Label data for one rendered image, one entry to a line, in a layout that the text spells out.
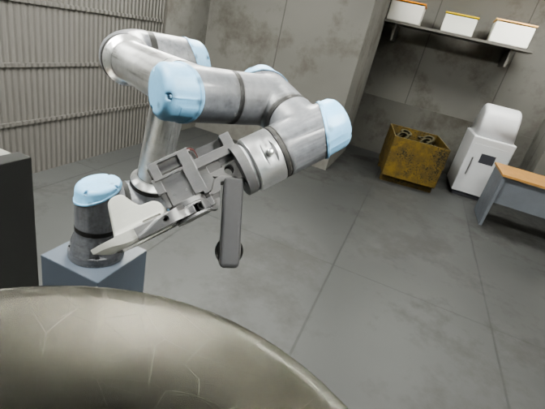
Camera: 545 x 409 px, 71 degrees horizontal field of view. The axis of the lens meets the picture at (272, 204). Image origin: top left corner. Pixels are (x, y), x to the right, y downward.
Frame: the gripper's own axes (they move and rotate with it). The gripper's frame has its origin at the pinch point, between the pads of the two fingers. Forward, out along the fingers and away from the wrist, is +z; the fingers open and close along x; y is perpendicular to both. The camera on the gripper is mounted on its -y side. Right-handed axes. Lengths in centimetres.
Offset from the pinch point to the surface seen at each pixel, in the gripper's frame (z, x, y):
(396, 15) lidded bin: -393, -408, 145
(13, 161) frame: 1.4, 12.2, 10.5
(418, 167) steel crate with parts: -307, -399, -53
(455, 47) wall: -474, -428, 74
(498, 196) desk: -334, -326, -120
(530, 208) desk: -354, -313, -146
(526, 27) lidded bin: -493, -336, 42
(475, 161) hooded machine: -387, -395, -84
